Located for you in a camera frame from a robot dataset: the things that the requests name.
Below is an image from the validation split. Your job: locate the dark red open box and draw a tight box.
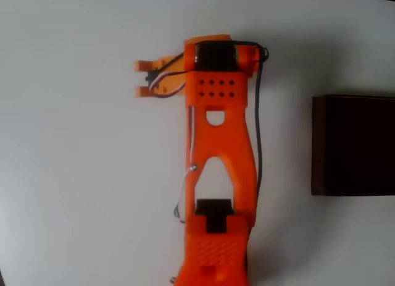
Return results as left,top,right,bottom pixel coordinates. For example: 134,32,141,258
310,94,395,197

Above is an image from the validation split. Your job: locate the white red black gripper wire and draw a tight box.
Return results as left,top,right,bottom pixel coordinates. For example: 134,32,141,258
149,52,189,99

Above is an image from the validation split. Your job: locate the white red black forearm wire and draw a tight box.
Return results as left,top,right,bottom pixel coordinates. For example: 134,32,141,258
172,104,199,227

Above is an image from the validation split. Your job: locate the black cable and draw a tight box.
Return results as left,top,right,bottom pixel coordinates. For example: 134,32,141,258
236,40,270,191

